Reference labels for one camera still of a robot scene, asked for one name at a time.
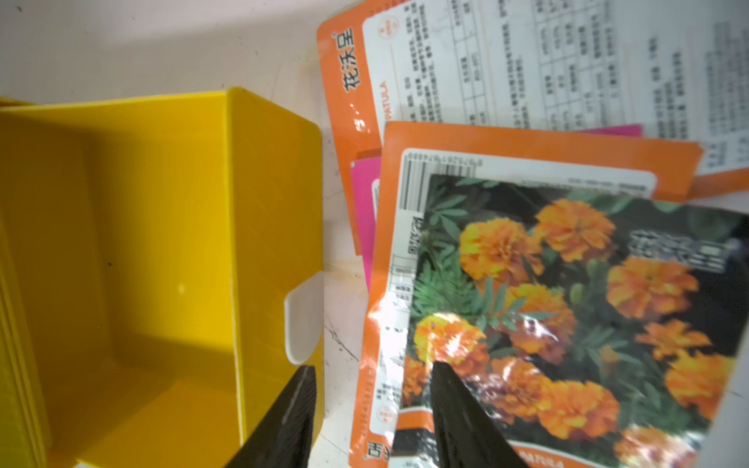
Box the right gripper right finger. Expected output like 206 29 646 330
430 362 527 468

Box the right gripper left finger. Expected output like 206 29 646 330
225 366 317 468

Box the marigold seed bag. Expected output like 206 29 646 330
393 175 748 467

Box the yellow bottom drawer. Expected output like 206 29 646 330
1 88 323 467

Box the orange back seed bag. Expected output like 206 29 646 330
349 122 703 467

